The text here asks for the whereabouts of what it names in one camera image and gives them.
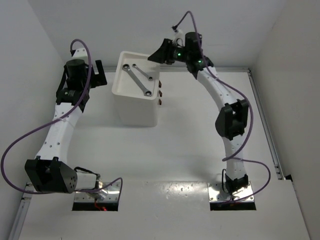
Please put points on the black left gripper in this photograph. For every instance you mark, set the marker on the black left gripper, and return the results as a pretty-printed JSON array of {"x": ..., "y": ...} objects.
[{"x": 97, "y": 80}]

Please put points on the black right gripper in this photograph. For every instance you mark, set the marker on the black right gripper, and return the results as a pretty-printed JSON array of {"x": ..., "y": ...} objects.
[{"x": 164, "y": 54}]

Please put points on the silver ratchet wrench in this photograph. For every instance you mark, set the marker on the silver ratchet wrench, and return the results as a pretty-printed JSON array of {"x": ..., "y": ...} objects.
[
  {"x": 149, "y": 77},
  {"x": 128, "y": 70}
]

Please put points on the white three-drawer cabinet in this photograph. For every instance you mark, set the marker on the white three-drawer cabinet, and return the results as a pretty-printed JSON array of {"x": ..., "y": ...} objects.
[{"x": 135, "y": 109}]

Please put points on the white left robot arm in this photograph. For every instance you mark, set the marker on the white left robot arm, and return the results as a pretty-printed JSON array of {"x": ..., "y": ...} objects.
[{"x": 49, "y": 171}]

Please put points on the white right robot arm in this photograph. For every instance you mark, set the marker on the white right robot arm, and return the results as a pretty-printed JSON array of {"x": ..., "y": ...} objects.
[{"x": 232, "y": 119}]

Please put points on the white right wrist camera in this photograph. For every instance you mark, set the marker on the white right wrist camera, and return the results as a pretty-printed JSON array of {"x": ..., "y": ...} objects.
[{"x": 178, "y": 34}]

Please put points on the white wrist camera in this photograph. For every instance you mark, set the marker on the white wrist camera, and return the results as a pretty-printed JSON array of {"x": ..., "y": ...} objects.
[
  {"x": 79, "y": 53},
  {"x": 178, "y": 34}
]

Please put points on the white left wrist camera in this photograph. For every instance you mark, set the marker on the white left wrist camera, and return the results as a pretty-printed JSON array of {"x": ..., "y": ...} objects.
[{"x": 79, "y": 53}]

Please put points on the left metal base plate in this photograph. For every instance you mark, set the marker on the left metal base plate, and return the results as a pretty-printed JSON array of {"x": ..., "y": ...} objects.
[{"x": 110, "y": 194}]

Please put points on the metal base plate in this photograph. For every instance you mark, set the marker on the metal base plate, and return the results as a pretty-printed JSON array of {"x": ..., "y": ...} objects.
[
  {"x": 217, "y": 195},
  {"x": 110, "y": 194}
]

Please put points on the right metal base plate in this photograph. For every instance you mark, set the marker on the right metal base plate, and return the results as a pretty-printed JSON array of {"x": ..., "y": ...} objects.
[{"x": 217, "y": 195}]

